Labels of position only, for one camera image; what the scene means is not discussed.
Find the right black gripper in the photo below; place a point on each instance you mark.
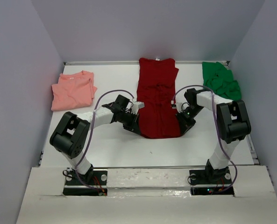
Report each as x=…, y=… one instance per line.
x=186, y=124

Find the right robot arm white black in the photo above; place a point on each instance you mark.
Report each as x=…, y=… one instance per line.
x=231, y=122

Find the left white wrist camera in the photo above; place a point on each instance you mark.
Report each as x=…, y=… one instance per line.
x=136, y=106

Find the crumpled green t shirt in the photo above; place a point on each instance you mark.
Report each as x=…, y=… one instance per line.
x=221, y=80

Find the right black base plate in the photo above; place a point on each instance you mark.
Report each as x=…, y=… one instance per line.
x=210, y=184

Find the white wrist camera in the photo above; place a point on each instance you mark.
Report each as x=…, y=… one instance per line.
x=136, y=106
x=176, y=106

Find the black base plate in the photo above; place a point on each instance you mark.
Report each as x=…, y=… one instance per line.
x=97, y=185
x=210, y=184

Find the folded pink t shirt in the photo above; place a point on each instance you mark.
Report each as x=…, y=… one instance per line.
x=73, y=91

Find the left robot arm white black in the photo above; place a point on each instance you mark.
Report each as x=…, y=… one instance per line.
x=73, y=133

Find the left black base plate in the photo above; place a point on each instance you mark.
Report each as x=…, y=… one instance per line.
x=97, y=185

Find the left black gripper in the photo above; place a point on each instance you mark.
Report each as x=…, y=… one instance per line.
x=131, y=123

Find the dark red t shirt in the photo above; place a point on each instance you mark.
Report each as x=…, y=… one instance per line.
x=156, y=88

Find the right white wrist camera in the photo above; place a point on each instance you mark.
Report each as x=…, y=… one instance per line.
x=176, y=106

